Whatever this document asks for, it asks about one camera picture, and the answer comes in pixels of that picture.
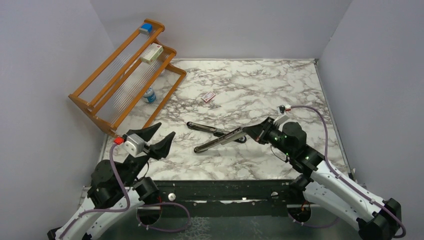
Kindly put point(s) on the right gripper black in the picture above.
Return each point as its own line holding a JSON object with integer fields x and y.
{"x": 259, "y": 132}

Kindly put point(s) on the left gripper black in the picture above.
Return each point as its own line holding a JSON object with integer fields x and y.
{"x": 159, "y": 150}

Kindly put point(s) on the black stapler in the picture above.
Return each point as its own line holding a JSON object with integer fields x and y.
{"x": 217, "y": 132}

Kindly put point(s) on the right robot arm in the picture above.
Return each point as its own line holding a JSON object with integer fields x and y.
{"x": 320, "y": 182}

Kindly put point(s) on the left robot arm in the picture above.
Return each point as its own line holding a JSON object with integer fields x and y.
{"x": 115, "y": 188}

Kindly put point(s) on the blue white jar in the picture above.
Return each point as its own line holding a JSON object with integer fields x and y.
{"x": 149, "y": 96}

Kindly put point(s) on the orange wooden shelf rack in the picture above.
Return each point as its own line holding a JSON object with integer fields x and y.
{"x": 109, "y": 94}

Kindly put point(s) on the red white staple box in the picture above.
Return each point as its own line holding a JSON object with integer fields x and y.
{"x": 208, "y": 96}

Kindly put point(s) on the white red box on shelf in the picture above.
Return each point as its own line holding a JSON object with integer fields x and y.
{"x": 151, "y": 53}

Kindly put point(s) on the blue grey eraser block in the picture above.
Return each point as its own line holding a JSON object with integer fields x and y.
{"x": 145, "y": 29}

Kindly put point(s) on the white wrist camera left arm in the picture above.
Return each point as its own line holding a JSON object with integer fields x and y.
{"x": 131, "y": 143}

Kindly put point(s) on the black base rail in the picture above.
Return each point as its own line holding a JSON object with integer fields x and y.
{"x": 224, "y": 198}

